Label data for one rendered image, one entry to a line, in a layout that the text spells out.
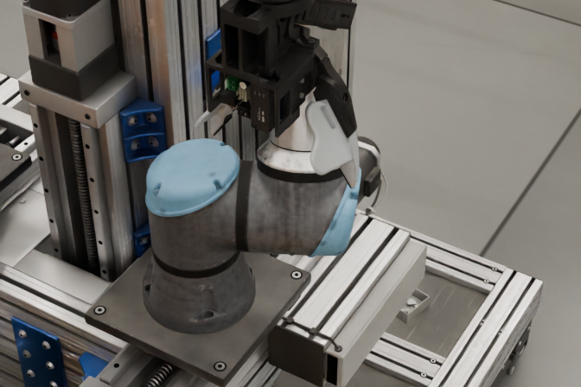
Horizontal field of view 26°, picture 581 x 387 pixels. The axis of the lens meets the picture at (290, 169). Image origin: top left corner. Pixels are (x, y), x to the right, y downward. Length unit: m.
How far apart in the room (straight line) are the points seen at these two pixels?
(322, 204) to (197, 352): 0.27
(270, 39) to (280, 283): 0.75
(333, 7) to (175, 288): 0.63
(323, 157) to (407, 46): 2.93
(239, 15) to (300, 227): 0.57
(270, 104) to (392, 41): 2.99
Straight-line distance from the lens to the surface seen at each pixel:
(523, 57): 4.00
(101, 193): 1.79
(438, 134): 3.65
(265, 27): 1.00
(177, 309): 1.64
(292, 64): 1.04
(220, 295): 1.63
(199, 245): 1.57
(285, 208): 1.53
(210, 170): 1.54
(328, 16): 1.09
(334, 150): 1.09
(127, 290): 1.72
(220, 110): 1.16
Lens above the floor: 2.26
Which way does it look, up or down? 40 degrees down
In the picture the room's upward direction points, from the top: straight up
